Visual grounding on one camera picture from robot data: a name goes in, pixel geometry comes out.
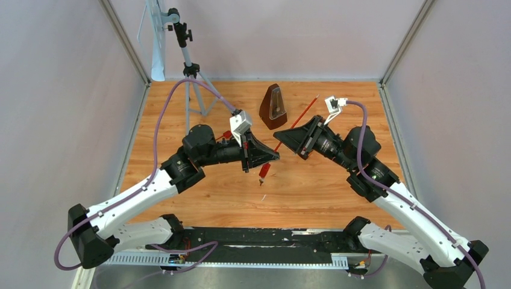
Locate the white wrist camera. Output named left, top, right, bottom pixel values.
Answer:
left=324, top=95, right=348, bottom=125
left=229, top=110, right=252, bottom=147

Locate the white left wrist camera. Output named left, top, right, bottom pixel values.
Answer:
left=229, top=110, right=252, bottom=147

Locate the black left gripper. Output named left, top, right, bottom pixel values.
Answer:
left=198, top=128, right=280, bottom=173

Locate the brown wooden metronome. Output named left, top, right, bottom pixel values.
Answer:
left=259, top=83, right=287, bottom=130

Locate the red cable lock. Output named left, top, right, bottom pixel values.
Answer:
left=259, top=95, right=319, bottom=186
left=216, top=131, right=232, bottom=141

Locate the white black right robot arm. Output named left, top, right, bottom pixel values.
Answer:
left=274, top=116, right=489, bottom=288

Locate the white board on tripod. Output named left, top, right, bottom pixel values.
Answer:
left=136, top=1, right=167, bottom=82

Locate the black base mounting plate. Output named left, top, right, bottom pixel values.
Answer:
left=160, top=227, right=369, bottom=264

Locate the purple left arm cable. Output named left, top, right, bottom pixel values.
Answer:
left=54, top=78, right=240, bottom=271

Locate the grey camera tripod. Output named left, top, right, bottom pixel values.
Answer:
left=167, top=8, right=218, bottom=134

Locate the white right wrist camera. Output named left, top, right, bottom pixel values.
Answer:
left=324, top=95, right=348, bottom=125

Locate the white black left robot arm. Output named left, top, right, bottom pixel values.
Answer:
left=68, top=125, right=280, bottom=269

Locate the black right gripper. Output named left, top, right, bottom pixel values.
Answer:
left=272, top=115, right=356, bottom=172

